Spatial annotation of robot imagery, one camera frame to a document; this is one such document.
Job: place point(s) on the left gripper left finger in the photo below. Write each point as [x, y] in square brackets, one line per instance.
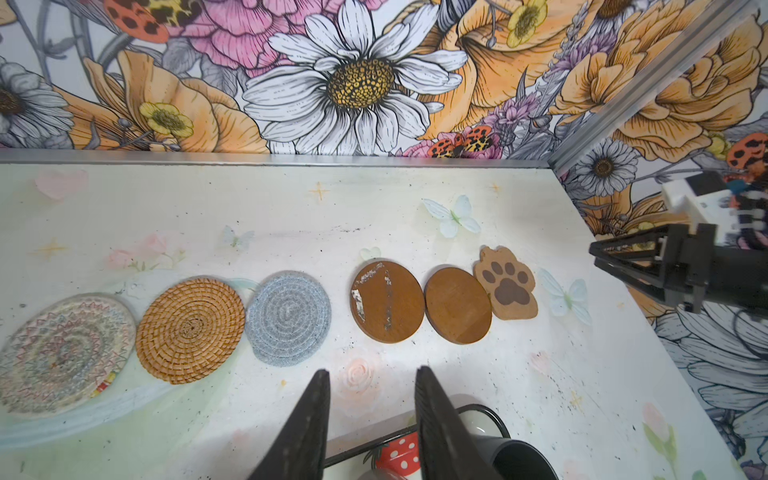
[299, 450]

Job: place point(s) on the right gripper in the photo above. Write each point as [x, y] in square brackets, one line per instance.
[677, 268]

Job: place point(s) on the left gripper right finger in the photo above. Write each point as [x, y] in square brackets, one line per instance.
[446, 448]

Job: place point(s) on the paw shaped wooden coaster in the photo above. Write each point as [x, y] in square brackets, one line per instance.
[508, 283]

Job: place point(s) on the grey braided coaster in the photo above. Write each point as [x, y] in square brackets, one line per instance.
[287, 319]

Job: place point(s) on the plain round wooden coaster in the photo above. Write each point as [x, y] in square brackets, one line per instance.
[457, 306]

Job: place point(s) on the scratched dark wooden coaster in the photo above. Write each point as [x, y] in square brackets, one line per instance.
[386, 302]

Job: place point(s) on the woven rattan coaster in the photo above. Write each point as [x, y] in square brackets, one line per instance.
[190, 330]

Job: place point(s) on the multicolour braided coaster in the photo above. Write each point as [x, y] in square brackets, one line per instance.
[66, 355]

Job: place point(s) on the strawberry print serving tray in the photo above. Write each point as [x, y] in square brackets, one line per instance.
[399, 453]

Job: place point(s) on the black mug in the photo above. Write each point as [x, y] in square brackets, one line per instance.
[514, 459]

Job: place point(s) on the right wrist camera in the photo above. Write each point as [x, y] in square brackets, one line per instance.
[738, 211]

